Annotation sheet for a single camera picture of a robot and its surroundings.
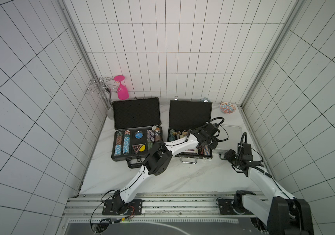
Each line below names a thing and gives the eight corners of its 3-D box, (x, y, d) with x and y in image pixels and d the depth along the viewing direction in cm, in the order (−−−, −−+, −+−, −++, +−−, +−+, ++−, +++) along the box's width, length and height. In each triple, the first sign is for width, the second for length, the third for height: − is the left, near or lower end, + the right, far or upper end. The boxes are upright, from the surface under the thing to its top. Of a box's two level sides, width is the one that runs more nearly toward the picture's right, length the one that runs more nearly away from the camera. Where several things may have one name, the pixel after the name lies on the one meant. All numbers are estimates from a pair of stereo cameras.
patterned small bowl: (220, 114, 116) (221, 110, 113) (217, 105, 123) (218, 102, 119) (234, 114, 116) (236, 110, 113) (231, 105, 123) (233, 102, 119)
